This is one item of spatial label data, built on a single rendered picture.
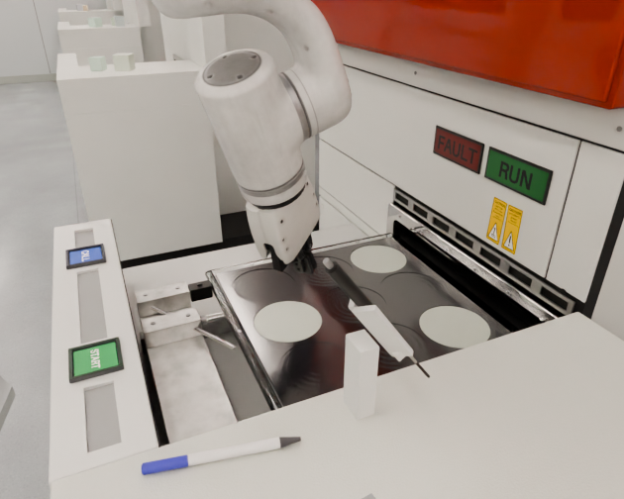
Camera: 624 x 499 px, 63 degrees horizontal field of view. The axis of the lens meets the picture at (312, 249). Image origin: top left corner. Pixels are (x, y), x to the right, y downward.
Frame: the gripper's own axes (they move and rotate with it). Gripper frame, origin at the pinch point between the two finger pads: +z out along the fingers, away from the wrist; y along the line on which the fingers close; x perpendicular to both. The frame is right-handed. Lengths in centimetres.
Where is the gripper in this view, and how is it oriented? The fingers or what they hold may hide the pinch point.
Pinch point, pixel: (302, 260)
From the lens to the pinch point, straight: 73.8
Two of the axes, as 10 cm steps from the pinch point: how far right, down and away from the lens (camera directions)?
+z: 2.1, 6.2, 7.5
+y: -4.5, 7.5, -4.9
